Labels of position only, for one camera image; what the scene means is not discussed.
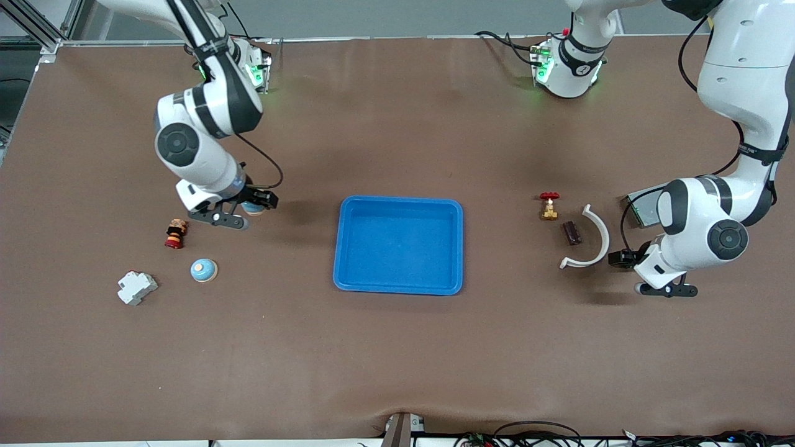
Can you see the brown table mat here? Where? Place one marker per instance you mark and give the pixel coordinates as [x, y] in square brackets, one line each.
[397, 360]

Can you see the blue dome call bell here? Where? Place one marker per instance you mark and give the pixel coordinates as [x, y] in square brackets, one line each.
[251, 209]
[204, 270]

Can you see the red emergency button orange body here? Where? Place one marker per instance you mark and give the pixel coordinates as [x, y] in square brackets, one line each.
[176, 234]

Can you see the white circuit breaker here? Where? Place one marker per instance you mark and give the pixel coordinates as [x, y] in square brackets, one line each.
[136, 287]

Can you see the aluminium frame corner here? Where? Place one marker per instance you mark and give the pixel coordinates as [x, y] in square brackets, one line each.
[53, 45]

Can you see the blue plastic tray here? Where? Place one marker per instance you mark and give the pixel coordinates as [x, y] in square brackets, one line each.
[397, 248]

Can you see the white curved plastic bracket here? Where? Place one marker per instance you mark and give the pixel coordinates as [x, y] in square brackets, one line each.
[605, 241]

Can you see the aluminium profile bracket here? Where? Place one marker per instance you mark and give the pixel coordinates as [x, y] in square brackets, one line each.
[400, 431]

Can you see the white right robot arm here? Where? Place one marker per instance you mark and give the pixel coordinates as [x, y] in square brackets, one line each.
[205, 112]

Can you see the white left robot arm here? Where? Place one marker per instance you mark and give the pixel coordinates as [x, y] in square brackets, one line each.
[745, 62]

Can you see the silver metal module box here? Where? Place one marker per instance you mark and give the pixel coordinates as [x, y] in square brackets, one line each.
[643, 211]

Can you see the long dark electrolytic capacitor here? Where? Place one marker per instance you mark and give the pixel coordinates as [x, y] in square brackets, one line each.
[572, 233]

